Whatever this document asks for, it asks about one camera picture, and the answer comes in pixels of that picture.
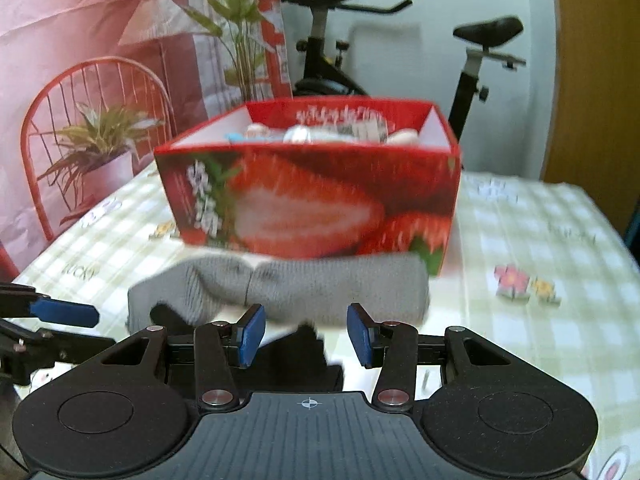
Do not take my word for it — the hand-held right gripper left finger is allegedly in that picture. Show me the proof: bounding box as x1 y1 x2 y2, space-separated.
92 303 268 411

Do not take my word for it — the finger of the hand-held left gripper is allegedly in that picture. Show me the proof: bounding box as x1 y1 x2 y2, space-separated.
0 283 100 329
0 320 117 387

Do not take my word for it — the black exercise bike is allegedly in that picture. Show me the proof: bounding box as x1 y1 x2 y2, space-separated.
275 0 527 143

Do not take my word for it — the pink printed wall backdrop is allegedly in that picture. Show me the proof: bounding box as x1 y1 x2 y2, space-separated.
0 0 293 281

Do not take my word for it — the black cloth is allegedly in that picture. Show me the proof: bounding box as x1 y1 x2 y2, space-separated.
149 302 347 394

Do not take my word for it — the wooden door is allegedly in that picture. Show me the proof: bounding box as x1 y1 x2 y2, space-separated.
542 0 640 257

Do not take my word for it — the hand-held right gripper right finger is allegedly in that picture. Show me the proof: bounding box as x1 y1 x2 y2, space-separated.
346 302 521 411

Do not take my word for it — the red strawberry print box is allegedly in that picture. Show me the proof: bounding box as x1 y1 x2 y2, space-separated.
154 100 462 277

